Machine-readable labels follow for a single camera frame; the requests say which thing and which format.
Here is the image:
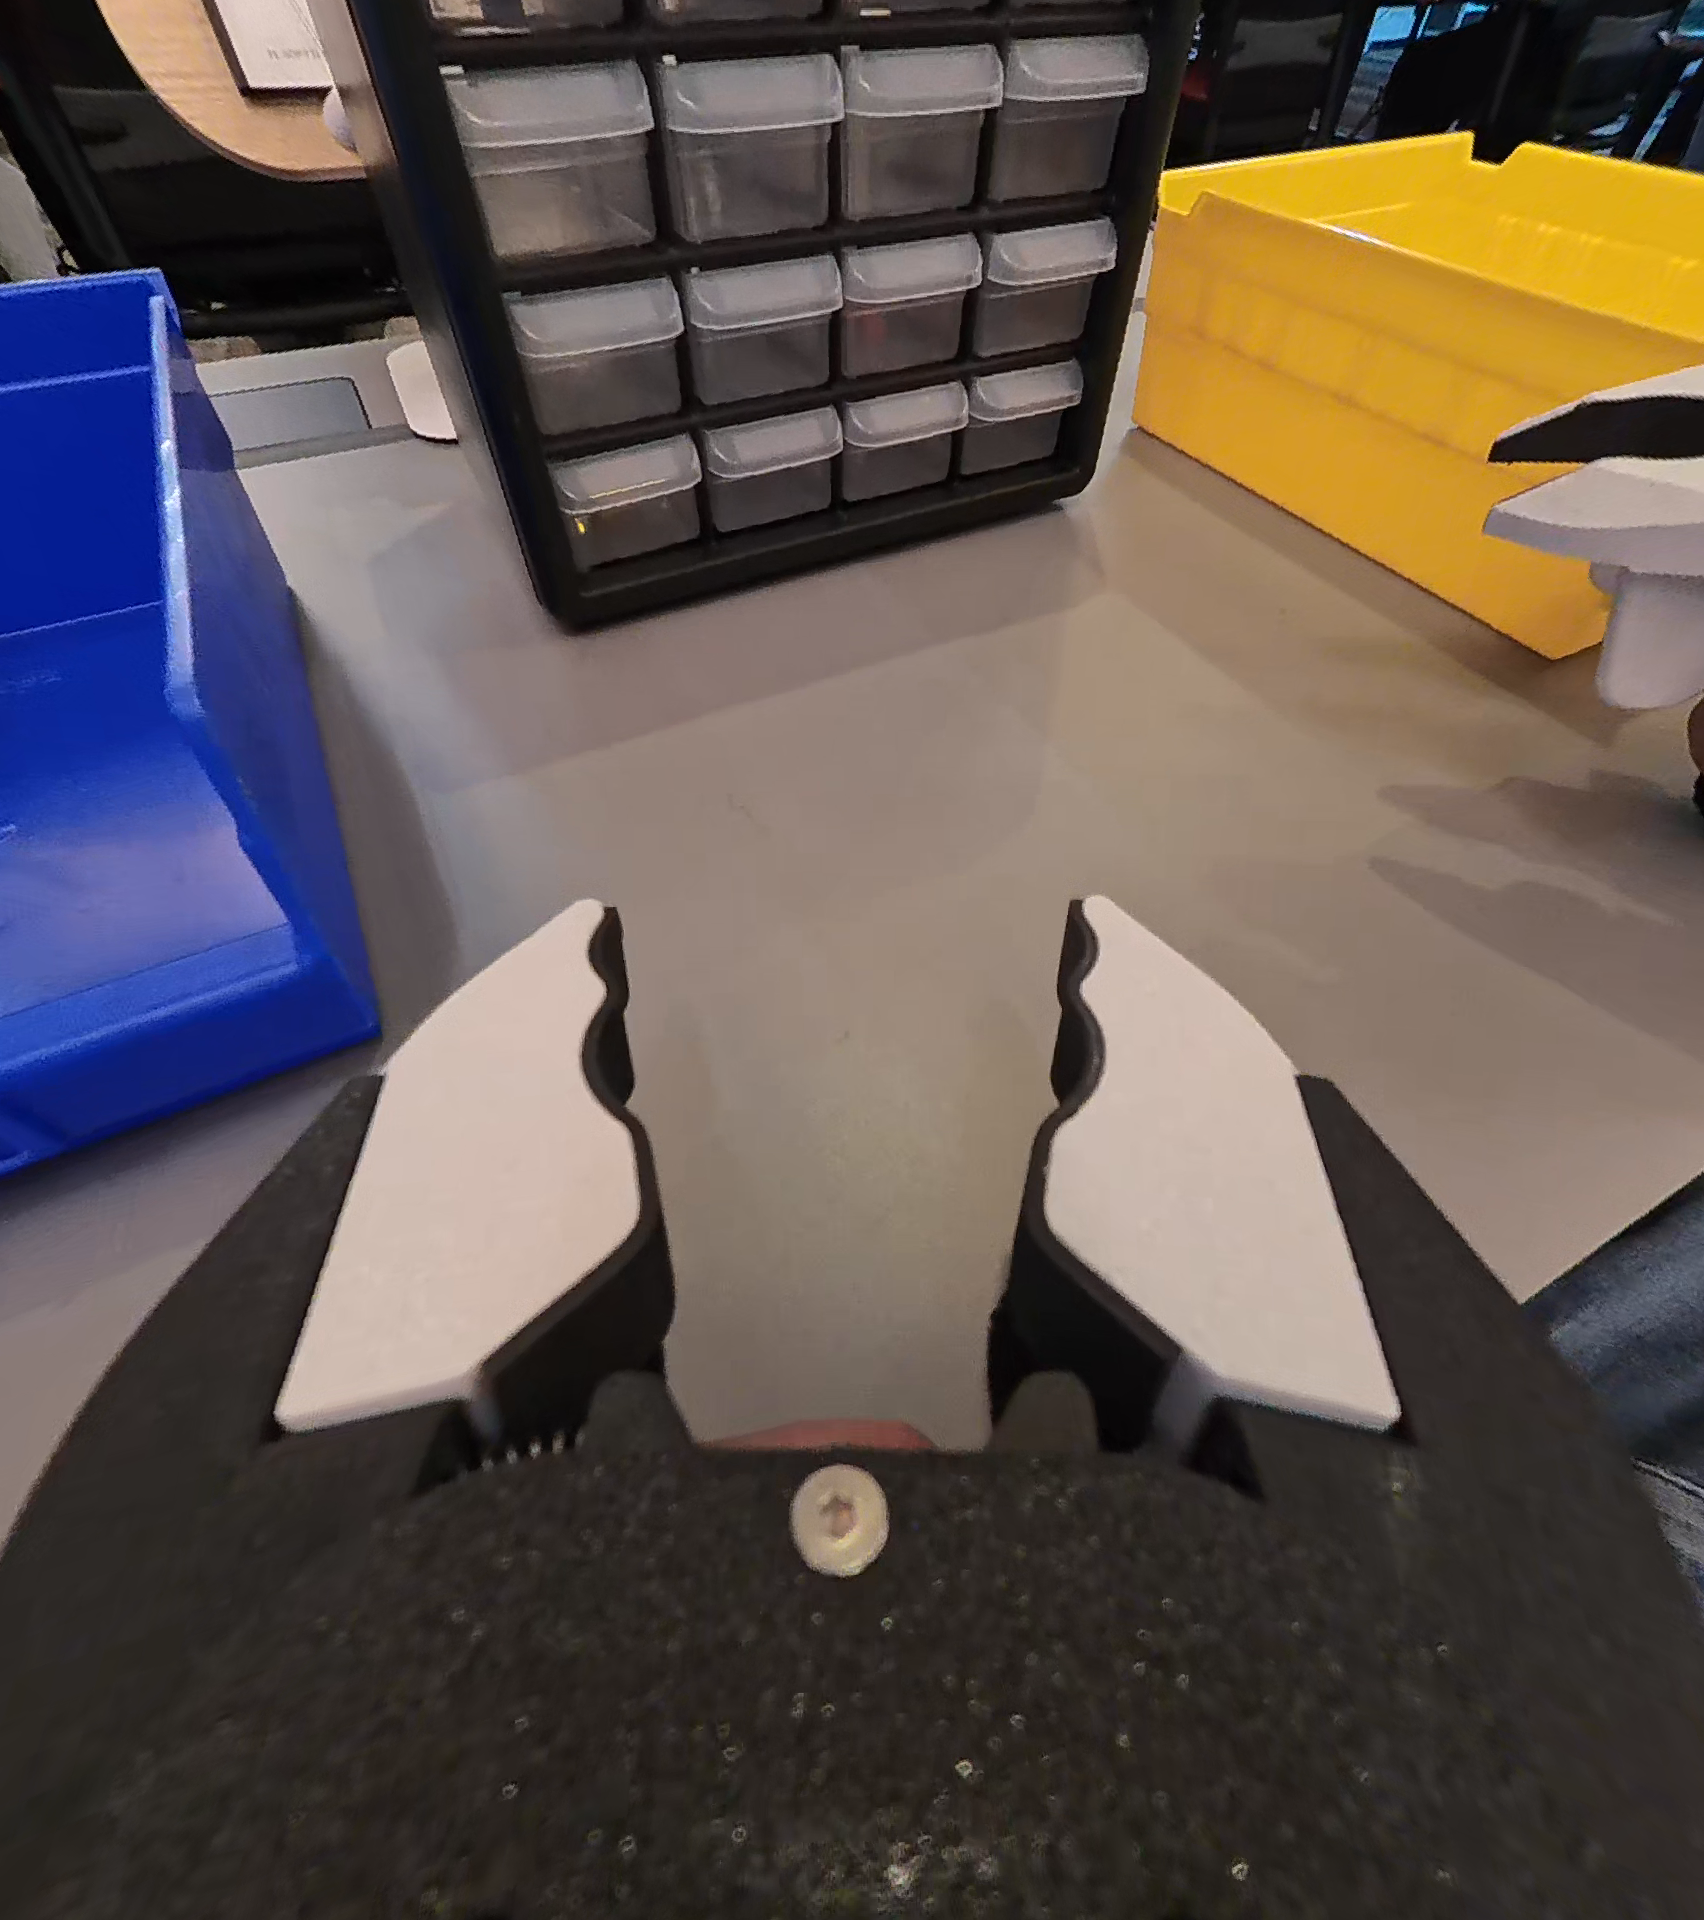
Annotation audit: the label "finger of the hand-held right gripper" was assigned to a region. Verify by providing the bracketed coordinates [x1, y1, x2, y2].
[1484, 345, 1704, 468]
[1483, 447, 1704, 711]

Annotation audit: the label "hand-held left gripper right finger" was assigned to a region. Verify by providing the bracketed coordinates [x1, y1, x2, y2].
[986, 895, 1406, 1458]

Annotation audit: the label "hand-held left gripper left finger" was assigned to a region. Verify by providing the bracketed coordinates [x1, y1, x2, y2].
[274, 898, 679, 1436]

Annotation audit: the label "yellow plastic bin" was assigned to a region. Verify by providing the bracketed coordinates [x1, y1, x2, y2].
[1133, 132, 1704, 660]

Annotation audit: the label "black drawer cabinet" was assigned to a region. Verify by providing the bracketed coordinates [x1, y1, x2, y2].
[342, 0, 1202, 631]

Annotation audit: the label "blue plastic bin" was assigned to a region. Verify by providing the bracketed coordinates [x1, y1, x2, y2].
[0, 270, 385, 1216]

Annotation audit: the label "array of clear drawers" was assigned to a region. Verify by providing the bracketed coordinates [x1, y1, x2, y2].
[424, 0, 1152, 571]

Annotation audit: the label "person's dark trousers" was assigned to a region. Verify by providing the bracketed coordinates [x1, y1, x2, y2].
[1524, 1130, 1704, 1876]

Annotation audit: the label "white stand base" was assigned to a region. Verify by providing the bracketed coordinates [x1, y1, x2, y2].
[385, 338, 465, 444]

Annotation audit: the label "round wooden table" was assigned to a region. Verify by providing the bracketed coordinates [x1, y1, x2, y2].
[93, 0, 396, 185]

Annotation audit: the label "white framed sign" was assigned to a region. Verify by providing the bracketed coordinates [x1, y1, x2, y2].
[199, 0, 345, 93]

